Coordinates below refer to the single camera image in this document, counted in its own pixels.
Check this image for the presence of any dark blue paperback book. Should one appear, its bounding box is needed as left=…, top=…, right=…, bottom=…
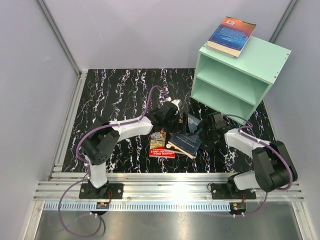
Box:
left=168, top=114, right=202, bottom=159

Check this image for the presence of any white slotted cable duct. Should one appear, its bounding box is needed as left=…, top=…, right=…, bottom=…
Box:
left=44, top=201, right=230, bottom=212

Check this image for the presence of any left control board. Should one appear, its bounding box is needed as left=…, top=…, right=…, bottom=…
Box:
left=96, top=202, right=110, bottom=210

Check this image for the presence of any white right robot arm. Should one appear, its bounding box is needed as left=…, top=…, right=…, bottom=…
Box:
left=193, top=112, right=298, bottom=199

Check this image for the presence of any control board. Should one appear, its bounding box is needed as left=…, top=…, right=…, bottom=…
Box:
left=96, top=202, right=110, bottom=210
left=229, top=202, right=247, bottom=215

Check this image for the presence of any left aluminium frame post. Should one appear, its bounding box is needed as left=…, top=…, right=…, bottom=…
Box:
left=35, top=0, right=82, bottom=77

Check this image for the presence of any blue orange sunset book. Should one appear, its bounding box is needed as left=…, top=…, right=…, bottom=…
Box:
left=207, top=16, right=257, bottom=57

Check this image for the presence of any mint green wooden shelf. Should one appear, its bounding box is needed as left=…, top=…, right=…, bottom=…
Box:
left=190, top=36, right=291, bottom=124

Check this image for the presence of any red treehouse book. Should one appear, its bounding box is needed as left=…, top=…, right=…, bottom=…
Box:
left=149, top=130, right=176, bottom=159

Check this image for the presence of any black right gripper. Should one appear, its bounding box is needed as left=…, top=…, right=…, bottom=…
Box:
left=188, top=119, right=217, bottom=153

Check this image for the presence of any black paperback book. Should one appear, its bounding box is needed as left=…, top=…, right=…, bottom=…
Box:
left=164, top=133, right=194, bottom=158

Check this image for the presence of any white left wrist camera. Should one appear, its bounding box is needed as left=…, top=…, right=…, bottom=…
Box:
left=170, top=99, right=183, bottom=112

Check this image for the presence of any purple treehouse book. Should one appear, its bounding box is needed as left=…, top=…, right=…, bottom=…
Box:
left=205, top=42, right=235, bottom=58

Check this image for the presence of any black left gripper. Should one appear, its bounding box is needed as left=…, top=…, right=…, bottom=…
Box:
left=163, top=113, right=190, bottom=135

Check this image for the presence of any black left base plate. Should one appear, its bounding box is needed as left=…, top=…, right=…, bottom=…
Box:
left=78, top=182, right=124, bottom=200

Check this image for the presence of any aluminium frame post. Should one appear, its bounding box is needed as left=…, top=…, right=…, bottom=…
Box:
left=268, top=0, right=300, bottom=44
left=35, top=0, right=82, bottom=77

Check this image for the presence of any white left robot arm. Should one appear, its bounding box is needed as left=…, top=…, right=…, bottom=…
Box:
left=78, top=99, right=182, bottom=200

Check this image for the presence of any black marbled table mat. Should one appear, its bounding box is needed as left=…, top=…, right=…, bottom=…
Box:
left=64, top=68, right=286, bottom=174

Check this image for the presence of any aluminium mounting rail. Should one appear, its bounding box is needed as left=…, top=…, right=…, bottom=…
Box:
left=34, top=172, right=305, bottom=203

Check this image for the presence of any right control board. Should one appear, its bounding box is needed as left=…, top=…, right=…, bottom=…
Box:
left=229, top=202, right=247, bottom=215

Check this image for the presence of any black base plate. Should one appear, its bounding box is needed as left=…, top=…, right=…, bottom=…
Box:
left=206, top=182, right=257, bottom=200
left=78, top=182, right=124, bottom=200

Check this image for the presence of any right aluminium frame post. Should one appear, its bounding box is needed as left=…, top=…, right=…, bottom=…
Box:
left=268, top=0, right=300, bottom=44

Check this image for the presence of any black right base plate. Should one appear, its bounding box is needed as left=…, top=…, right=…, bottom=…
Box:
left=206, top=182, right=257, bottom=200

